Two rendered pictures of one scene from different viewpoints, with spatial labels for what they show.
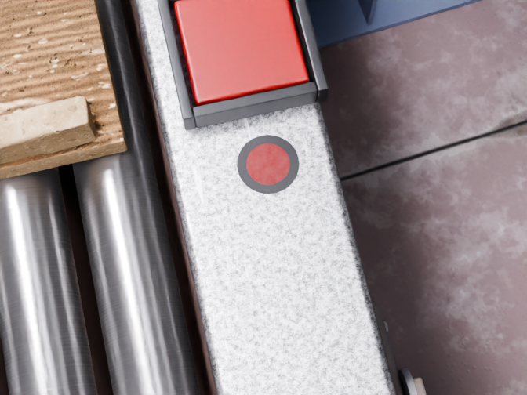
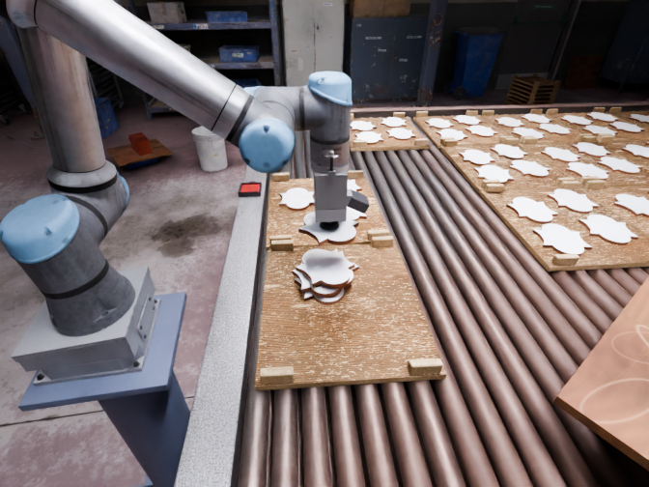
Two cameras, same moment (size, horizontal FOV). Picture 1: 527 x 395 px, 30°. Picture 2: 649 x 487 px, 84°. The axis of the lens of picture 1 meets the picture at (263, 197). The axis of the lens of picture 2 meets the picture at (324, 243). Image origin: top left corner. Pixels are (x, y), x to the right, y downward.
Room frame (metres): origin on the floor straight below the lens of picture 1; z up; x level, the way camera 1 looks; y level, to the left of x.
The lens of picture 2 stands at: (1.32, 0.42, 1.52)
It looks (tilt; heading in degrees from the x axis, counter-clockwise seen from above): 36 degrees down; 187
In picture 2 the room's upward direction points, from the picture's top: straight up
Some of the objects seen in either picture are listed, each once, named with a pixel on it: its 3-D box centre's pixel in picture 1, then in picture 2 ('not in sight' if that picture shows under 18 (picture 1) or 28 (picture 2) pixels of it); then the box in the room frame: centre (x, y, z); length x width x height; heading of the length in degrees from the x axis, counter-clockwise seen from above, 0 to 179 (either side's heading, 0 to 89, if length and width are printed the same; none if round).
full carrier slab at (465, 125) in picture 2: not in sight; (460, 127); (-0.50, 0.84, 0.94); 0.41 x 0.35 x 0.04; 11
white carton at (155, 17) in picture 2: not in sight; (167, 13); (-3.71, -2.21, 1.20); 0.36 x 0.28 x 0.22; 95
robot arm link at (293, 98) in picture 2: not in sight; (272, 112); (0.69, 0.24, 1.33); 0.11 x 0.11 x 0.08; 10
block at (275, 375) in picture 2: not in sight; (277, 375); (0.95, 0.28, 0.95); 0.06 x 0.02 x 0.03; 101
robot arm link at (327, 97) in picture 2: not in sight; (327, 107); (0.66, 0.34, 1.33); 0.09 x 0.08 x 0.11; 100
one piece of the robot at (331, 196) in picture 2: not in sight; (340, 186); (0.66, 0.36, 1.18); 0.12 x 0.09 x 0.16; 101
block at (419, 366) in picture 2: not in sight; (425, 366); (0.90, 0.55, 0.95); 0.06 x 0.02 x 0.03; 101
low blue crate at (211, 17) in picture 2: not in sight; (226, 16); (-3.87, -1.51, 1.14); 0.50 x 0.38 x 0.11; 116
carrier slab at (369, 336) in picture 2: not in sight; (340, 301); (0.74, 0.38, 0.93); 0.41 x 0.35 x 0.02; 11
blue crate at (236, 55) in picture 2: not in sight; (239, 53); (-3.95, -1.42, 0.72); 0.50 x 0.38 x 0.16; 100
